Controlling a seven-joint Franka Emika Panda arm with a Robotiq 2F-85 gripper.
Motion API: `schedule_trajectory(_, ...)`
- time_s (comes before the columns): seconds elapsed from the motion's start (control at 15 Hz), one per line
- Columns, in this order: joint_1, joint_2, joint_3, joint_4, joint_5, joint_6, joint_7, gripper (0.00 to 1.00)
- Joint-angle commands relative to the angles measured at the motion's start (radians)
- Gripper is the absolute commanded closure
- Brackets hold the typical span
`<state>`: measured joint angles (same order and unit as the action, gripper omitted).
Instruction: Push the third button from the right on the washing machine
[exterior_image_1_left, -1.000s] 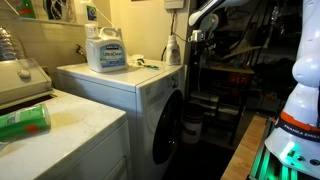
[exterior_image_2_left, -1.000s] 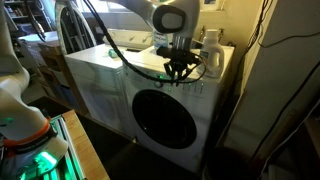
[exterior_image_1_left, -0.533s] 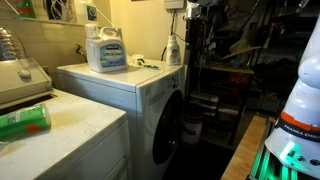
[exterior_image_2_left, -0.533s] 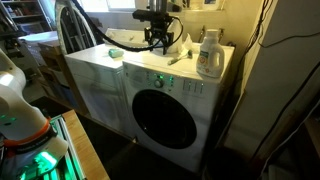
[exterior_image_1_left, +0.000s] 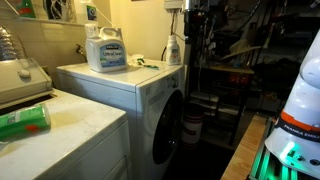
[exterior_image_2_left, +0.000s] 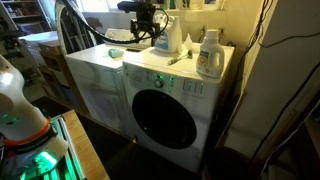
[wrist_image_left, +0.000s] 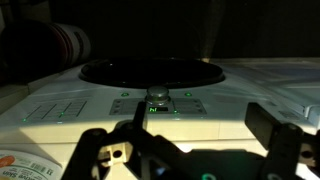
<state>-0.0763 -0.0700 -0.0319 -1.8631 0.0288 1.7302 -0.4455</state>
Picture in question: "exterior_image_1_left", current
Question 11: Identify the white front-load washing machine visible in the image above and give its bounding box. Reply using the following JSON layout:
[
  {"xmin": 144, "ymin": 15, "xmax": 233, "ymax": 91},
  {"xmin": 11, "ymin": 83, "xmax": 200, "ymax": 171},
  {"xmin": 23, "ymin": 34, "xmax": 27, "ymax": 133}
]
[{"xmin": 56, "ymin": 59, "xmax": 188, "ymax": 180}]

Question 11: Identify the green scrub brush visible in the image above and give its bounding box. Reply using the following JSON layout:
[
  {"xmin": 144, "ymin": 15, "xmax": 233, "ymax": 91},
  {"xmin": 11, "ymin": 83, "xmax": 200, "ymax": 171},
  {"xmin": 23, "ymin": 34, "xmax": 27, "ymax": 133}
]
[{"xmin": 136, "ymin": 58, "xmax": 161, "ymax": 71}]

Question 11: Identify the white crumpled cloth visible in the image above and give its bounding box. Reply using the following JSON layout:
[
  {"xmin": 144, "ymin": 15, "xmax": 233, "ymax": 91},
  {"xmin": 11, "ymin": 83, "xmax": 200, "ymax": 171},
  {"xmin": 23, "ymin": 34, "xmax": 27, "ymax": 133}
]
[{"xmin": 128, "ymin": 53, "xmax": 146, "ymax": 68}]

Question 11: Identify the small white detergent bottle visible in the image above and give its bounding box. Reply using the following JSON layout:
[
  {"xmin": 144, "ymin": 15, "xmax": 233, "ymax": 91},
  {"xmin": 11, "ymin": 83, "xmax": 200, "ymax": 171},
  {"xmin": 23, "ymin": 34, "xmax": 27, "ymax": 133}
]
[{"xmin": 165, "ymin": 34, "xmax": 183, "ymax": 66}]

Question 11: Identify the red and white bucket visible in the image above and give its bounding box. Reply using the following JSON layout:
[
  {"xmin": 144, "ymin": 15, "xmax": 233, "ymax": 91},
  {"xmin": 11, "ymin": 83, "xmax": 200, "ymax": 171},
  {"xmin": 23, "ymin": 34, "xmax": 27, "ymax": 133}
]
[{"xmin": 181, "ymin": 111, "xmax": 205, "ymax": 151}]

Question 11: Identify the large white detergent jug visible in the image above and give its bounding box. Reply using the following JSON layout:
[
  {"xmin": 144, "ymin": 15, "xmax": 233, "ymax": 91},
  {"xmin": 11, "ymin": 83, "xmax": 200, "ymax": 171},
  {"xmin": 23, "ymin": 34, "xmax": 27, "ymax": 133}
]
[{"xmin": 84, "ymin": 23, "xmax": 128, "ymax": 74}]

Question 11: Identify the dark metal storage rack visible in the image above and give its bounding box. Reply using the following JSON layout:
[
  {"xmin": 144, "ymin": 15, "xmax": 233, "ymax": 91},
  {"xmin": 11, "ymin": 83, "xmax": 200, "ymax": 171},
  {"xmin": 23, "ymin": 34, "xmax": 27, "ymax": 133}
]
[{"xmin": 193, "ymin": 63, "xmax": 256, "ymax": 148}]

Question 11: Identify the white electrical outlet box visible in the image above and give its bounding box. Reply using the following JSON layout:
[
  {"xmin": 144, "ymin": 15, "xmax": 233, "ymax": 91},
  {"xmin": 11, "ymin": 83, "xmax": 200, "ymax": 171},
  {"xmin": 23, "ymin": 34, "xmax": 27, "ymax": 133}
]
[{"xmin": 163, "ymin": 0, "xmax": 185, "ymax": 14}]

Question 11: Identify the white window shelf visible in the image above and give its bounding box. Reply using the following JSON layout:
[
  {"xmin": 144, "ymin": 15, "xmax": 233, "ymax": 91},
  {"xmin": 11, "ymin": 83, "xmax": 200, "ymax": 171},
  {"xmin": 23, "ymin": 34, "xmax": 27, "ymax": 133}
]
[{"xmin": 18, "ymin": 16, "xmax": 86, "ymax": 28}]

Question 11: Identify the white dryer knob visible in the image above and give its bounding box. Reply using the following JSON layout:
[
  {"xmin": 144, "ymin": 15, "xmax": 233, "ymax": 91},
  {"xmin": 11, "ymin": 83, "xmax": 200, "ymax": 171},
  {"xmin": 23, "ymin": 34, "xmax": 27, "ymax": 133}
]
[{"xmin": 18, "ymin": 69, "xmax": 32, "ymax": 80}]

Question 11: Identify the green plastic bottle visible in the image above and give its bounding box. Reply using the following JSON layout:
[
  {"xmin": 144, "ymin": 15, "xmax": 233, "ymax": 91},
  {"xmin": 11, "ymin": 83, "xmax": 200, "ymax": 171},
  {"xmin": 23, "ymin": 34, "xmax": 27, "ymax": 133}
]
[{"xmin": 0, "ymin": 103, "xmax": 52, "ymax": 141}]

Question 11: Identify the clear plastic bottle pack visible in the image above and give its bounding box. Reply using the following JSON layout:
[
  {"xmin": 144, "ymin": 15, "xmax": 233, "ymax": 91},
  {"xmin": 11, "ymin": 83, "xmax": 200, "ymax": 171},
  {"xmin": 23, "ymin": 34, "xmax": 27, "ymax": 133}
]
[{"xmin": 0, "ymin": 26, "xmax": 28, "ymax": 62}]

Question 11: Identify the green bottle on shelf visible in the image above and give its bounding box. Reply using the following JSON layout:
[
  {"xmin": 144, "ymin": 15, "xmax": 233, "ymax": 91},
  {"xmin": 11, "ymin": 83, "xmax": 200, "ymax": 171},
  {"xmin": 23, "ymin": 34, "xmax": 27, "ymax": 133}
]
[{"xmin": 16, "ymin": 0, "xmax": 37, "ymax": 19}]

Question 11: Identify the wall water valve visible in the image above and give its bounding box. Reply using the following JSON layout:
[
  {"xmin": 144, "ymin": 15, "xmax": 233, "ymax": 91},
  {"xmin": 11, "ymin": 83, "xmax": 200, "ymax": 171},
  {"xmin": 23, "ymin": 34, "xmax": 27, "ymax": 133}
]
[{"xmin": 75, "ymin": 44, "xmax": 88, "ymax": 63}]

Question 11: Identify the metal robot mounting frame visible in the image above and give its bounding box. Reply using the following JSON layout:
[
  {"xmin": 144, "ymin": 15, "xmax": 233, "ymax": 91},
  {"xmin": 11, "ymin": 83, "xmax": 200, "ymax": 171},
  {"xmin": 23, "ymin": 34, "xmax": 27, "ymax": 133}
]
[{"xmin": 249, "ymin": 119, "xmax": 299, "ymax": 180}]

